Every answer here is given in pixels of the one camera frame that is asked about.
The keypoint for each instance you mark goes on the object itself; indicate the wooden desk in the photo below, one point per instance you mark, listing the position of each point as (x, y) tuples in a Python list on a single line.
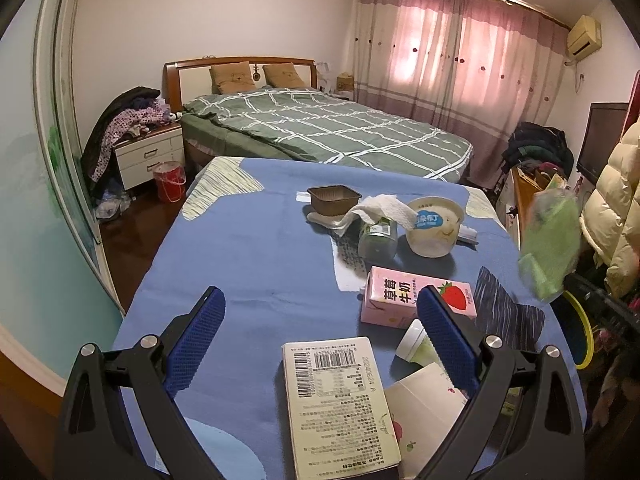
[(525, 200)]

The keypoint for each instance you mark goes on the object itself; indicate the small green and white cup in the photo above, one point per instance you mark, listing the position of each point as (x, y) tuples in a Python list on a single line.
[(417, 345)]

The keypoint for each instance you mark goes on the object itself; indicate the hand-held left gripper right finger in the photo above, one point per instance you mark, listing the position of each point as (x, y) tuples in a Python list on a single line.
[(447, 340)]

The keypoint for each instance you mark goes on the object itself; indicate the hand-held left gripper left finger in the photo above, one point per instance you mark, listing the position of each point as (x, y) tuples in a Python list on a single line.
[(197, 340)]

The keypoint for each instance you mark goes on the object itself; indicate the pink curtain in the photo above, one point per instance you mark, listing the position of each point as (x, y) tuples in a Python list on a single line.
[(450, 60)]

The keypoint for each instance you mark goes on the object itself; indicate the sliding wardrobe door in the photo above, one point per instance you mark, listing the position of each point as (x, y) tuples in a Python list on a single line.
[(50, 185)]

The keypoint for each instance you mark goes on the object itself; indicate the blue patterned tablecloth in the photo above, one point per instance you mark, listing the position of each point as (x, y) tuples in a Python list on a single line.
[(260, 270)]

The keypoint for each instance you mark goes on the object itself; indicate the wooden bed headboard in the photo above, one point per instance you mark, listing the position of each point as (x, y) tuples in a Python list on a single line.
[(195, 77)]

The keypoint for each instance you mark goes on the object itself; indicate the pink milk carton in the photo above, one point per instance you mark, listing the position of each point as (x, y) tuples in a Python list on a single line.
[(395, 300)]

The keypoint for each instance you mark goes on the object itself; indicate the white nightstand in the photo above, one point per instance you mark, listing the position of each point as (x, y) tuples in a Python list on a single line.
[(147, 157)]

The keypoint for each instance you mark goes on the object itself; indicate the plastic bags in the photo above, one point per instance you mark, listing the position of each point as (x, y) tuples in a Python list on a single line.
[(112, 207)]

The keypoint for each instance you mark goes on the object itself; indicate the white box with barcode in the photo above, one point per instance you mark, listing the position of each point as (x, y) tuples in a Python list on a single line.
[(340, 410)]

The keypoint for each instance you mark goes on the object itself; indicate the yellow-rimmed bin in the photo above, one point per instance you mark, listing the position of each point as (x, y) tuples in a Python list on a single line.
[(582, 330)]

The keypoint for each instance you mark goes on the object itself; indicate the green checked duvet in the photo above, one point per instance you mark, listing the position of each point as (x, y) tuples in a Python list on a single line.
[(325, 125)]

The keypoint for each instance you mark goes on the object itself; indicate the black television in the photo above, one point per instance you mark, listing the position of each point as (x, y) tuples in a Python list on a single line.
[(602, 140)]

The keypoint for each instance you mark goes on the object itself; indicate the white napkin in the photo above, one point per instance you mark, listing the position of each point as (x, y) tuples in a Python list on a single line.
[(320, 220)]

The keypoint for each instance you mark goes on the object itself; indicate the white pudding cup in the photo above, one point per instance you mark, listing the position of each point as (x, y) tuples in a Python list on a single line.
[(435, 230)]

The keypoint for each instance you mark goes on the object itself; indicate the brown pillow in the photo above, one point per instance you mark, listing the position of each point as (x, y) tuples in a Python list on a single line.
[(231, 77), (283, 75)]

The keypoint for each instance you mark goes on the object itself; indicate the clear bottle with green label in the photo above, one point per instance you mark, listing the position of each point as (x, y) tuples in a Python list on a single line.
[(377, 240)]

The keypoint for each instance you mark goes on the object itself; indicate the white paper carton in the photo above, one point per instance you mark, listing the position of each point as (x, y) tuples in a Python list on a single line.
[(425, 410)]

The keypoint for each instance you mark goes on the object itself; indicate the tissue box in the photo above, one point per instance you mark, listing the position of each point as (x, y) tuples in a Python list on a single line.
[(346, 82)]

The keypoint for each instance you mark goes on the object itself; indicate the pile of dark clothes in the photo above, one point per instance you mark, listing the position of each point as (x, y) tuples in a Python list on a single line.
[(540, 147)]

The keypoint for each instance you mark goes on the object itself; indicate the green snack packet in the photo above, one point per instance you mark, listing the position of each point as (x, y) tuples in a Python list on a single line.
[(550, 245)]

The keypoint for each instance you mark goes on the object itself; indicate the cream puffer jacket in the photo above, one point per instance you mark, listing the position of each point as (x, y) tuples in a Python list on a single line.
[(612, 200)]

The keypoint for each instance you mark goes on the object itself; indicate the red bucket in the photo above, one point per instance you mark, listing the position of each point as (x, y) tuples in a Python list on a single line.
[(169, 182)]

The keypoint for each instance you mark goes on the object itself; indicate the crumpled white tissue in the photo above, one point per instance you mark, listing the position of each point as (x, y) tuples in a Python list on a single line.
[(385, 207)]

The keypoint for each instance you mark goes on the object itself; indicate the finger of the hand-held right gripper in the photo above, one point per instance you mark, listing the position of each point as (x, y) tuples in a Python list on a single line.
[(597, 300)]

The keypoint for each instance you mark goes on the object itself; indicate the cream air conditioner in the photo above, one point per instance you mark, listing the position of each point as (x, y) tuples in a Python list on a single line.
[(584, 37)]

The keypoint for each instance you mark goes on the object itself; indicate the floral patterned cloth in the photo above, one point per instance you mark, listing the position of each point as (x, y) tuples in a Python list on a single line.
[(620, 400)]

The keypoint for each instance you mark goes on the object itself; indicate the brown plastic tray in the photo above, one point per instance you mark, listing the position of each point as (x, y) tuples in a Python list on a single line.
[(332, 200)]

